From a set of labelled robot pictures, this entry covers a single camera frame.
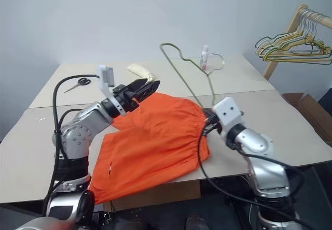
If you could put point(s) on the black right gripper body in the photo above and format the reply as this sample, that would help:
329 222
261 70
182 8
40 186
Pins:
213 125

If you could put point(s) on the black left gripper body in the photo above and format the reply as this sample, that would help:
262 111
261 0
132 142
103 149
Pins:
127 98

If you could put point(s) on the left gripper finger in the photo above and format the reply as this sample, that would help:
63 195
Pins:
148 90
138 84

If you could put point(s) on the orange shorts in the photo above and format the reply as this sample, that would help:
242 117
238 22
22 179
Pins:
150 142

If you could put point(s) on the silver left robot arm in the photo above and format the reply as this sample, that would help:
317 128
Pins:
77 134

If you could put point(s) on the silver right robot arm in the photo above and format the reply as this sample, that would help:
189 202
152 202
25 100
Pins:
262 147

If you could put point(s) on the cream bumpy oblong object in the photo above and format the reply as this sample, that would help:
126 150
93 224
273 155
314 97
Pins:
141 72

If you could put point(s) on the white bottle pink label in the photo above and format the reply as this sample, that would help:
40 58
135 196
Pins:
204 57

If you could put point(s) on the brown cardboard panel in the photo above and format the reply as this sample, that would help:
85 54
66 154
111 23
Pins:
155 195

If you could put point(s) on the open brown cardboard box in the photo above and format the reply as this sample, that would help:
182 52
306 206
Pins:
308 111

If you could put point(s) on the dark box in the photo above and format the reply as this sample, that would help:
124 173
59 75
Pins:
326 95

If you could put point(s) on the wooden clothes rack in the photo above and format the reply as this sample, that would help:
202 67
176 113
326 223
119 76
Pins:
295 17

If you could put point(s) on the silver robot body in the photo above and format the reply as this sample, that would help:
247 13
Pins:
44 223

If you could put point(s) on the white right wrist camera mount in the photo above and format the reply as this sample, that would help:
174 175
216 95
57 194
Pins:
228 113

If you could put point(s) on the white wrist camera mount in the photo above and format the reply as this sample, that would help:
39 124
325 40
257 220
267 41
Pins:
228 113
105 77

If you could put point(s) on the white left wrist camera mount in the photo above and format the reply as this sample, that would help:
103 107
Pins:
105 77

